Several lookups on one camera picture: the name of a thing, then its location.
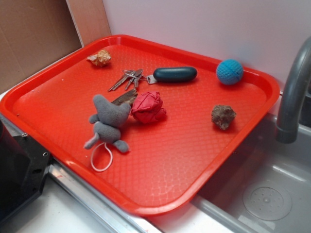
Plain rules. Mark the red crumpled cloth ball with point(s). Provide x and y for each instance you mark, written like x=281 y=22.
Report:
x=148 y=108

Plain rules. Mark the red plastic tray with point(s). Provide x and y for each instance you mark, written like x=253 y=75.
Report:
x=169 y=160

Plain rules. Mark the brown rough rock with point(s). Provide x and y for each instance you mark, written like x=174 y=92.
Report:
x=222 y=116

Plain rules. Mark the silver key bunch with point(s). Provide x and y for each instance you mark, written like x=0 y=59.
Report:
x=131 y=77

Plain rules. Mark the brown cardboard panel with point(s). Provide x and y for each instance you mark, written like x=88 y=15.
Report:
x=36 y=33

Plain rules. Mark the tan spiral shell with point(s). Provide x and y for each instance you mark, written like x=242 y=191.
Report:
x=101 y=59

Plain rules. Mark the dark teal key fob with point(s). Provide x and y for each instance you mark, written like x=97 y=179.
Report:
x=172 y=75

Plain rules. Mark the blue textured ball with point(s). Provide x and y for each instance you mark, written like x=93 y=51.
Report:
x=229 y=72

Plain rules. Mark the grey plastic sink basin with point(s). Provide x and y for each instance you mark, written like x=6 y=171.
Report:
x=264 y=186

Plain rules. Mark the grey sink faucet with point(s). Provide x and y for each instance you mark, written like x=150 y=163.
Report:
x=295 y=106

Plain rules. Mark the brown wood bark piece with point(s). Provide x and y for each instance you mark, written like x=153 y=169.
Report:
x=128 y=97

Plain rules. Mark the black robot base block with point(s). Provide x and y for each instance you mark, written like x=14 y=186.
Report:
x=24 y=164

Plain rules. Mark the grey plush elephant toy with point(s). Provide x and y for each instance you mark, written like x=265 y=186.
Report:
x=107 y=123

